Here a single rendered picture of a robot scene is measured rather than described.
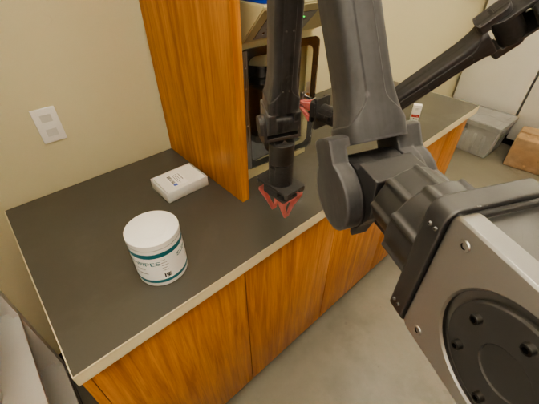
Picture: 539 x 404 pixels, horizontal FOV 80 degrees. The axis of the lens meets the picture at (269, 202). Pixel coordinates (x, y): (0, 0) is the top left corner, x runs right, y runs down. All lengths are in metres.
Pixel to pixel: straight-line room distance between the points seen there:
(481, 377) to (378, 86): 0.24
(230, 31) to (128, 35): 0.53
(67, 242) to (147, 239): 0.37
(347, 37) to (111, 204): 1.00
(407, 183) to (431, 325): 0.11
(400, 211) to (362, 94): 0.12
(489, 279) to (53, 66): 1.22
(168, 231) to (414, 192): 0.63
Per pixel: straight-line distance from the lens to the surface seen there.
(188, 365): 1.15
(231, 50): 0.88
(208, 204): 1.10
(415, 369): 1.91
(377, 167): 0.31
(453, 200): 0.23
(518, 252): 0.21
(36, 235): 1.20
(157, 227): 0.83
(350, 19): 0.35
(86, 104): 1.31
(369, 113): 0.33
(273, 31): 0.56
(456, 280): 0.23
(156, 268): 0.85
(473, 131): 3.63
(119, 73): 1.32
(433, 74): 0.92
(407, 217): 0.27
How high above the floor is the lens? 1.64
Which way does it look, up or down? 40 degrees down
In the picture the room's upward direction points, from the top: straight up
